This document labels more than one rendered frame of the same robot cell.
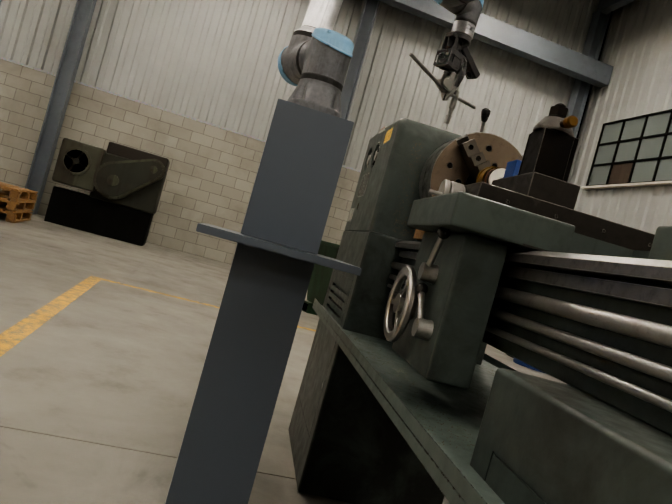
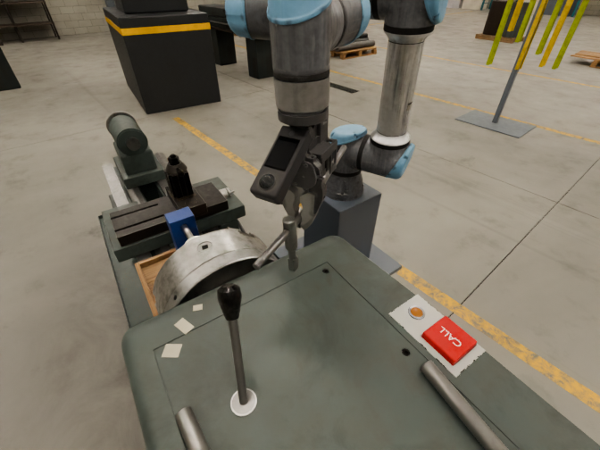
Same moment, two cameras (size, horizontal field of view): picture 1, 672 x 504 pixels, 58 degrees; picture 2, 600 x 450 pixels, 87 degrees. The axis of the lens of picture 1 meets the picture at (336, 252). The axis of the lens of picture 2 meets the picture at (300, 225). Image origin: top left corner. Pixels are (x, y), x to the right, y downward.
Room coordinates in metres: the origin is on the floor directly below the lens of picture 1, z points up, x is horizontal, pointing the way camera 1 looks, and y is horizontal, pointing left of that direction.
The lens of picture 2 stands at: (2.41, -0.41, 1.72)
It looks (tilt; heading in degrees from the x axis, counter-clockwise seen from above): 39 degrees down; 154
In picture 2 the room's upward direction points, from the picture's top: straight up
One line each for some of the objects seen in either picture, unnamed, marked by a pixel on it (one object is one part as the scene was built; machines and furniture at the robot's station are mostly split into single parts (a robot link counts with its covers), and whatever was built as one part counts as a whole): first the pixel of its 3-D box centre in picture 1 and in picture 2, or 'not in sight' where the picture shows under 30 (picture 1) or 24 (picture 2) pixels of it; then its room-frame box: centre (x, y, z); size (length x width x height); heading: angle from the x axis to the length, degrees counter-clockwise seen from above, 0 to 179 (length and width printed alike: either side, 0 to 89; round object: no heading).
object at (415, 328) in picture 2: not in sight; (429, 339); (2.25, -0.08, 1.23); 0.13 x 0.08 x 0.06; 8
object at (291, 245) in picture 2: (451, 107); (291, 245); (2.05, -0.25, 1.35); 0.02 x 0.02 x 0.12
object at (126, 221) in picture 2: (558, 224); (170, 211); (1.24, -0.43, 0.95); 0.43 x 0.18 x 0.04; 98
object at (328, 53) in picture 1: (327, 57); (348, 147); (1.62, 0.16, 1.27); 0.13 x 0.12 x 0.14; 33
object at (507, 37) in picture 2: not in sight; (505, 20); (-5.17, 10.48, 0.51); 1.20 x 0.80 x 1.01; 9
